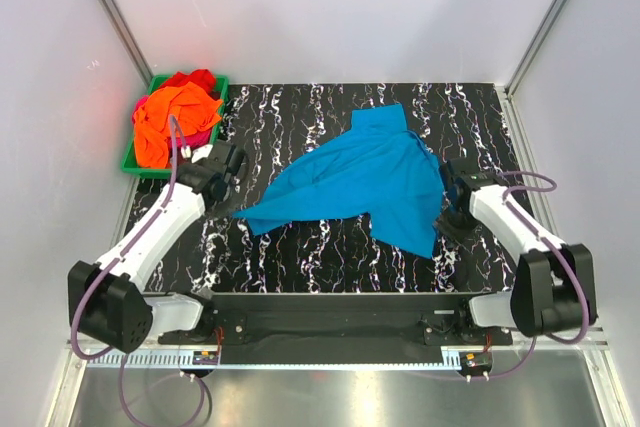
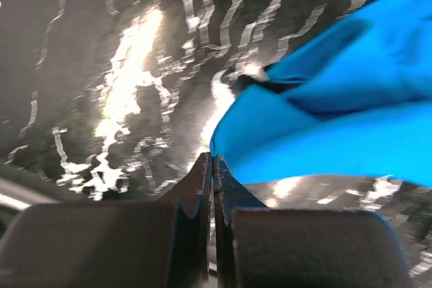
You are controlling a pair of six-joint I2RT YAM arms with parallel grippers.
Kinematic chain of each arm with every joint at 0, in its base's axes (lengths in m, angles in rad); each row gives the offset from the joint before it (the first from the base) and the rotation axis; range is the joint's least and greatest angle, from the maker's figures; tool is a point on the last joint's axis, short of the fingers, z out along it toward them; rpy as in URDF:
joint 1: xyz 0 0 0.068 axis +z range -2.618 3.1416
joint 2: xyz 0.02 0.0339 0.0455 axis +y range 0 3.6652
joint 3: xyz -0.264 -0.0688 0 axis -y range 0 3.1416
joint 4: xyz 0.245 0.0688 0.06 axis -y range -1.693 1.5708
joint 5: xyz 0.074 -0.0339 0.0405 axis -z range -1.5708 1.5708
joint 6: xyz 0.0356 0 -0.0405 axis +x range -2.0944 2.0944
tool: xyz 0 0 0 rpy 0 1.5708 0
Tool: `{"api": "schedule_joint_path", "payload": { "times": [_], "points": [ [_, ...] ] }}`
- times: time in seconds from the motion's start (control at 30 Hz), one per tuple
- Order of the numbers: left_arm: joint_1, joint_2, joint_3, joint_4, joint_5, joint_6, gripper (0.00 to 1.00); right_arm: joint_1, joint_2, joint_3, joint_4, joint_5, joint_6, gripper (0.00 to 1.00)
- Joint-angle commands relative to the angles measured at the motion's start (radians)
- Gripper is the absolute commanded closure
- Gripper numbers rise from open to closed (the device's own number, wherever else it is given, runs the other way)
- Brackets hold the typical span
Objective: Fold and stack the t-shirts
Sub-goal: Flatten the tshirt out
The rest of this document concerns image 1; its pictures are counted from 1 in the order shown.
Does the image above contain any blue t shirt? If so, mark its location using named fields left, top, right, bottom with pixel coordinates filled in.
left=235, top=104, right=444, bottom=258

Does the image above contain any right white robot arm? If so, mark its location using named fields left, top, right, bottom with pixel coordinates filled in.
left=435, top=158, right=598, bottom=345

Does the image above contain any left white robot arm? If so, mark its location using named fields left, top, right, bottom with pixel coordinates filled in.
left=67, top=141, right=250, bottom=360

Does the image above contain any pink t shirt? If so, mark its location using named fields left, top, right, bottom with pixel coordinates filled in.
left=131, top=105, right=220, bottom=156

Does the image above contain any orange t shirt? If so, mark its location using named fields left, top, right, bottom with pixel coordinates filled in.
left=133, top=85, right=225, bottom=168

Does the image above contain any green plastic bin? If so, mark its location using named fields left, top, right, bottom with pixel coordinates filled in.
left=121, top=72, right=229, bottom=179

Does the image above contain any red t shirt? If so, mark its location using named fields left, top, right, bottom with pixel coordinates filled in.
left=160, top=69, right=217, bottom=94

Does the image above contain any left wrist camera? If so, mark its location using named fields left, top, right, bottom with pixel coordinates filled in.
left=191, top=143, right=226, bottom=163

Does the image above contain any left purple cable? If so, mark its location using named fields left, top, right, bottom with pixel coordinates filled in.
left=69, top=114, right=216, bottom=421

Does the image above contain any purple cable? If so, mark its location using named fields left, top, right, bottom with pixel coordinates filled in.
left=414, top=171, right=591, bottom=381
left=69, top=114, right=216, bottom=421

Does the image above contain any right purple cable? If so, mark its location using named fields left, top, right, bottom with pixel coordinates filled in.
left=414, top=171, right=591, bottom=381

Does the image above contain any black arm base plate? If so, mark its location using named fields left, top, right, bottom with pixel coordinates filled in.
left=159, top=292, right=513, bottom=347

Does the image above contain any white slotted cable duct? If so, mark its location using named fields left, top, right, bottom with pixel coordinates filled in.
left=89, top=347, right=461, bottom=371

